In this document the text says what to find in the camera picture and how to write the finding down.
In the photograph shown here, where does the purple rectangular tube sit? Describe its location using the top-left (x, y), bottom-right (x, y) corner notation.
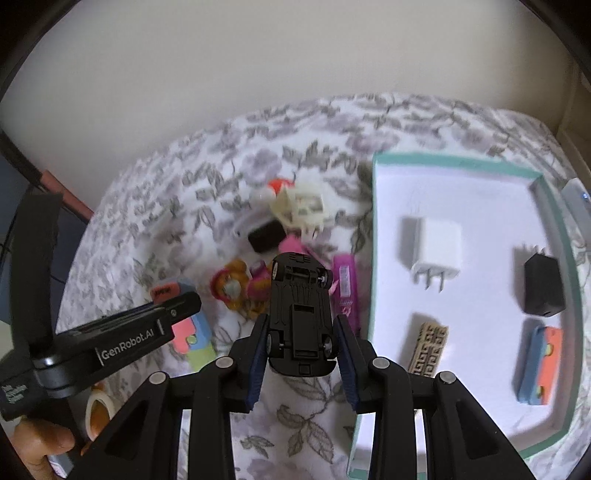
top-left (332, 254), bottom-right (361, 336)

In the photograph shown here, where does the black toy car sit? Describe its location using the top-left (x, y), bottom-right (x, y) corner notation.
top-left (267, 252), bottom-right (335, 378)

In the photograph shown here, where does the coral blue green folding toy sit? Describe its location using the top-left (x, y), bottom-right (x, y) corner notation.
top-left (150, 279), bottom-right (216, 372)

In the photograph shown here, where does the gold greek-key lighter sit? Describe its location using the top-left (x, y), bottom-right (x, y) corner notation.
top-left (408, 322), bottom-right (449, 378)

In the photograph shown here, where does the cream plastic clip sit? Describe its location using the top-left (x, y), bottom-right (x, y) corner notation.
top-left (270, 182), bottom-right (332, 239)

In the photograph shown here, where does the pink small watch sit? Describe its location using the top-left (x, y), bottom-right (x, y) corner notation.
top-left (279, 234), bottom-right (314, 257)

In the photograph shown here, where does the red white small bottle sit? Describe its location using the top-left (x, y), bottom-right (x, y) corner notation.
top-left (249, 178), bottom-right (294, 203)

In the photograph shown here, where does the person's left hand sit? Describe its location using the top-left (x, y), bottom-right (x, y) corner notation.
top-left (11, 418), bottom-right (75, 479)

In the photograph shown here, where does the tape roll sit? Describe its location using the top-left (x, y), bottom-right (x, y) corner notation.
top-left (85, 389), bottom-right (116, 441)

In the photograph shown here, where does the white power adapter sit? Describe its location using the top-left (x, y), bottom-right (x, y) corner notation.
top-left (400, 217), bottom-right (463, 292)

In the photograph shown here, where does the teal-rimmed white tray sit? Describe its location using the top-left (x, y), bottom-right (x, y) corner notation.
top-left (368, 153), bottom-right (584, 460)

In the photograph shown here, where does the floral purple blanket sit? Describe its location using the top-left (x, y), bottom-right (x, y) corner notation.
top-left (57, 93), bottom-right (591, 480)

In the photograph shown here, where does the red dark furniture edge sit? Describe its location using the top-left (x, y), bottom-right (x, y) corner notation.
top-left (40, 170), bottom-right (93, 221)

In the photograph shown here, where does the black power adapter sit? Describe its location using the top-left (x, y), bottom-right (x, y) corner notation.
top-left (514, 249), bottom-right (566, 317)

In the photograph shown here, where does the white power strip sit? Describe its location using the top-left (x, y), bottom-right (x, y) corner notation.
top-left (561, 178), bottom-right (591, 236)

